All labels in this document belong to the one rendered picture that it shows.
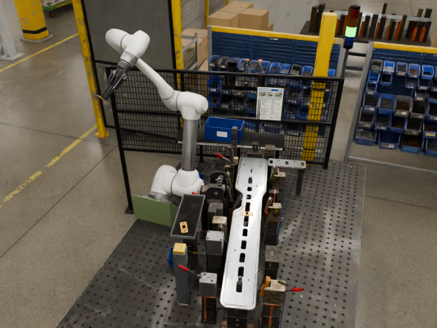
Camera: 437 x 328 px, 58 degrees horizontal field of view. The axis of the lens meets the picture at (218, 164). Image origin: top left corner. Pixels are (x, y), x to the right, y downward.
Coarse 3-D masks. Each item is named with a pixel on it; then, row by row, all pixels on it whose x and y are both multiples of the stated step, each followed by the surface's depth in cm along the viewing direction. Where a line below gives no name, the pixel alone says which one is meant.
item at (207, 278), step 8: (200, 280) 207; (208, 280) 207; (216, 280) 207; (200, 288) 209; (208, 288) 208; (216, 288) 212; (200, 296) 213; (208, 296) 212; (208, 304) 217; (216, 304) 224; (208, 312) 221; (216, 312) 228; (208, 320) 225; (216, 320) 226
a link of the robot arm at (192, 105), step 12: (180, 96) 270; (192, 96) 267; (180, 108) 272; (192, 108) 267; (204, 108) 268; (192, 120) 273; (192, 132) 275; (192, 144) 278; (192, 156) 281; (192, 168) 284; (180, 180) 284; (192, 180) 282; (180, 192) 286
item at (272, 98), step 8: (256, 88) 316; (264, 88) 315; (272, 88) 314; (280, 88) 313; (256, 96) 320; (264, 96) 319; (272, 96) 318; (280, 96) 317; (256, 104) 324; (264, 104) 323; (272, 104) 322; (280, 104) 321; (256, 112) 328; (264, 112) 327; (272, 112) 326; (280, 112) 325; (272, 120) 330; (280, 120) 329
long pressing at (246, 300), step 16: (240, 160) 308; (256, 160) 309; (240, 176) 291; (256, 176) 291; (240, 192) 276; (256, 192) 276; (240, 208) 262; (256, 208) 262; (240, 224) 250; (256, 224) 250; (240, 240) 239; (256, 240) 239; (256, 256) 228; (224, 272) 218; (256, 272) 219; (224, 288) 210; (256, 288) 210; (224, 304) 202; (240, 304) 202
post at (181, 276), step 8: (176, 256) 212; (184, 256) 211; (176, 264) 216; (184, 264) 215; (176, 272) 220; (184, 272) 219; (176, 280) 225; (184, 280) 224; (176, 288) 230; (184, 288) 228; (184, 296) 232; (176, 304) 236; (184, 304) 236
